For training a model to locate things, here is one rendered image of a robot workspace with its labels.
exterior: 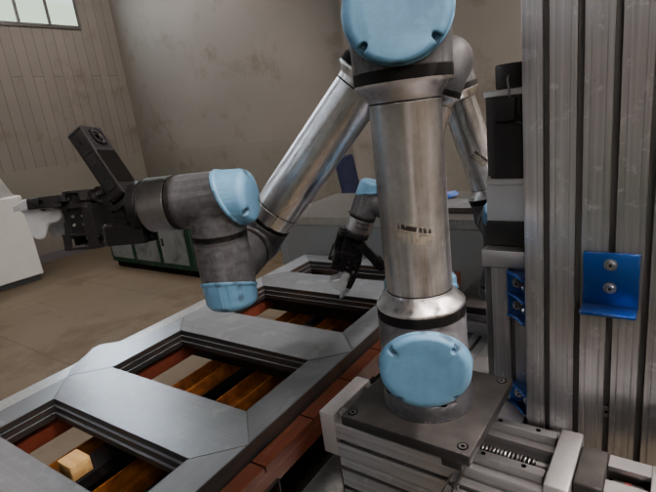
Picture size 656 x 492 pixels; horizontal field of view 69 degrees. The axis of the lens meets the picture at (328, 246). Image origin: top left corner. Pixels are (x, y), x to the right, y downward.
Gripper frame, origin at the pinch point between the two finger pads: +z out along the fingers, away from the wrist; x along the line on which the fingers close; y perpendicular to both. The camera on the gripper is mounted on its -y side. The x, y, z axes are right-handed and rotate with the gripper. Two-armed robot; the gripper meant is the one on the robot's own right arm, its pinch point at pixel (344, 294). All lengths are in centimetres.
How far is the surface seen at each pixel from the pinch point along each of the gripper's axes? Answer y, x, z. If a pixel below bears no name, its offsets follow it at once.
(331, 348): 1.0, 8.2, 14.2
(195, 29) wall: 135, -596, -67
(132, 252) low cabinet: 140, -431, 198
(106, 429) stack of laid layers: 56, 27, 36
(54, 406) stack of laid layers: 73, 11, 46
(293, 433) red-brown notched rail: 12.9, 38.9, 19.6
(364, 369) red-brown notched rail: -8.0, 15.3, 14.6
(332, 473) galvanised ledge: 0.2, 38.6, 30.3
